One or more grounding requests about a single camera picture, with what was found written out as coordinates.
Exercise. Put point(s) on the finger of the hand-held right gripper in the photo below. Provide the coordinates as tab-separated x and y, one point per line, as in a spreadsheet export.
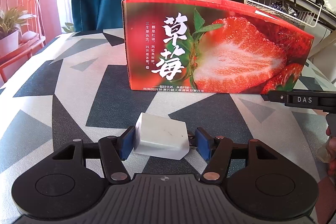
277	96

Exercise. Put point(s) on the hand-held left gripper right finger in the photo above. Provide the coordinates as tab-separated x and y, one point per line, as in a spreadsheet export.
203	144

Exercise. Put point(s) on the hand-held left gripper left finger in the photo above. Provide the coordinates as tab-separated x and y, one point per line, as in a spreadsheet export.
126	144

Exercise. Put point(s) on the white power adapter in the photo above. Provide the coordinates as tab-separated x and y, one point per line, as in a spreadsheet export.
160	137

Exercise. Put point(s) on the red strawberry print cardboard box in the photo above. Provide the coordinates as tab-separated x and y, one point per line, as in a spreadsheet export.
210	50

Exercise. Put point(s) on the person's right hand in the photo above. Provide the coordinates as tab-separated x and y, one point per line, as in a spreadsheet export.
331	145

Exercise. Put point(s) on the crumpled white tissue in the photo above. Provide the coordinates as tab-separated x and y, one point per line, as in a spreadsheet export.
328	3

